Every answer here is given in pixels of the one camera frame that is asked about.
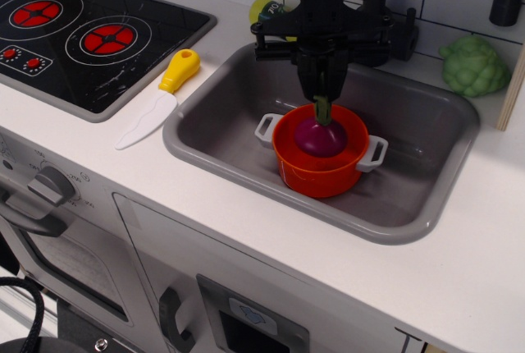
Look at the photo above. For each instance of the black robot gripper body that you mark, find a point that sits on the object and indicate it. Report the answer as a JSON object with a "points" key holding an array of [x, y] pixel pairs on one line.
{"points": [[324, 29]]}

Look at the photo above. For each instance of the grey oven door handle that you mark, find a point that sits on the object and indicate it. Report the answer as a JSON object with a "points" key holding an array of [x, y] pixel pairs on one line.
{"points": [[48, 225]]}

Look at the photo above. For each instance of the white toy knife yellow handle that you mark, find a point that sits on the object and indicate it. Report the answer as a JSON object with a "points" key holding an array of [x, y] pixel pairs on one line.
{"points": [[184, 64]]}

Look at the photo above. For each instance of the black toy faucet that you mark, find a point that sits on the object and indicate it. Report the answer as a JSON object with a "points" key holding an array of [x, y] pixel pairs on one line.
{"points": [[441, 22]]}

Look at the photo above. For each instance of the grey oven knob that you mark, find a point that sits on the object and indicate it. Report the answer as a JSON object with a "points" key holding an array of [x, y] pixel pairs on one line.
{"points": [[52, 186]]}

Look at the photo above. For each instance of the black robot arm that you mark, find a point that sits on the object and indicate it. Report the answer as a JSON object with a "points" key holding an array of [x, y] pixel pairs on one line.
{"points": [[322, 37]]}

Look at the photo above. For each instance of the white toy oven door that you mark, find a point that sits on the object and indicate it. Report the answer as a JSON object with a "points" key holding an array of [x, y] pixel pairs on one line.
{"points": [[92, 265]]}

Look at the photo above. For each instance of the green toy artichoke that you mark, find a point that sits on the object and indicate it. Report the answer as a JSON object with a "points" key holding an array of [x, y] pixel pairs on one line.
{"points": [[472, 67]]}

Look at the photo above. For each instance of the wooden side panel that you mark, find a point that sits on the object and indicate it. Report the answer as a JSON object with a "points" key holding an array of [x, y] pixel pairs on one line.
{"points": [[511, 97]]}

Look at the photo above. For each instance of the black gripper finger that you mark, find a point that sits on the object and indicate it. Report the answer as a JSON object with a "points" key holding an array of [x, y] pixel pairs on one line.
{"points": [[336, 71], [311, 71]]}

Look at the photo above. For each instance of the orange toy pot grey handles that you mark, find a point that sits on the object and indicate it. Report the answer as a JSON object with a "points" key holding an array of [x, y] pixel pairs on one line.
{"points": [[321, 177]]}

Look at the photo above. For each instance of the black cabinet door handle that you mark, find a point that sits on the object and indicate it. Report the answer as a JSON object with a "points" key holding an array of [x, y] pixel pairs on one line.
{"points": [[168, 306]]}

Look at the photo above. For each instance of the grey toy sink basin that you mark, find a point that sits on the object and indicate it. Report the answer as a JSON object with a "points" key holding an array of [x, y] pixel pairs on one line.
{"points": [[429, 132]]}

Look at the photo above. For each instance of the white toy dishwasher door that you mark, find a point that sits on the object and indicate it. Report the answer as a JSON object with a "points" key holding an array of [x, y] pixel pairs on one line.
{"points": [[232, 301]]}

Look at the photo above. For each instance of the yellow green toy bottle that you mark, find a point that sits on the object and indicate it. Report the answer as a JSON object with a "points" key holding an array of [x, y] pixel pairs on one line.
{"points": [[264, 10]]}

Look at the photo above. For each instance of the purple toy beet green leaves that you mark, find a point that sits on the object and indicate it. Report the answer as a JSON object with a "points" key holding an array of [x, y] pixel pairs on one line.
{"points": [[319, 135]]}

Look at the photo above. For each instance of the black toy stovetop red burners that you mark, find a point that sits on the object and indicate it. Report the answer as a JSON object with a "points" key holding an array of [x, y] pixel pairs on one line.
{"points": [[91, 57]]}

